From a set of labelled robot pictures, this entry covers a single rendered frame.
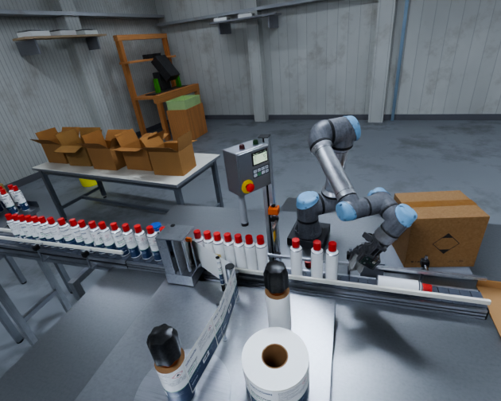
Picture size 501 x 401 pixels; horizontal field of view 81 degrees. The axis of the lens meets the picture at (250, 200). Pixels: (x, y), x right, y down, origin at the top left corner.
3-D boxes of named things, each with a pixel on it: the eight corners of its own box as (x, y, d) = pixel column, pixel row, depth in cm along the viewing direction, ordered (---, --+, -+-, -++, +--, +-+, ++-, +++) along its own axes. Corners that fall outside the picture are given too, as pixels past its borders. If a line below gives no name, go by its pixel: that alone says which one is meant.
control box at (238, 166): (228, 191, 129) (222, 149, 120) (258, 178, 138) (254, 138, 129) (242, 198, 122) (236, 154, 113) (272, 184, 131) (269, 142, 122)
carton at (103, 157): (85, 172, 323) (71, 138, 305) (115, 157, 359) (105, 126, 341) (115, 174, 307) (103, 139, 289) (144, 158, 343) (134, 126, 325)
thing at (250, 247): (246, 274, 141) (241, 239, 131) (249, 266, 145) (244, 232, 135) (256, 275, 139) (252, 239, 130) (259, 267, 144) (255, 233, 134)
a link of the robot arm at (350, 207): (300, 118, 128) (348, 214, 104) (324, 114, 130) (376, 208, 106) (297, 137, 138) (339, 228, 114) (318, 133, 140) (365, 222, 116)
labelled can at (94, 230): (99, 251, 170) (86, 221, 160) (108, 247, 172) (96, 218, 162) (99, 255, 166) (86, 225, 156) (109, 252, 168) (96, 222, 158)
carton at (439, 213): (403, 267, 138) (413, 219, 125) (387, 237, 159) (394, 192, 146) (474, 266, 134) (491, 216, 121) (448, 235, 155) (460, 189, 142)
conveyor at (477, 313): (127, 268, 161) (124, 262, 159) (139, 255, 171) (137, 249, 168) (486, 320, 112) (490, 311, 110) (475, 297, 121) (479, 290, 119)
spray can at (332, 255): (324, 283, 130) (325, 246, 121) (325, 275, 135) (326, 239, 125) (336, 285, 129) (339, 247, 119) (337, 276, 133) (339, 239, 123)
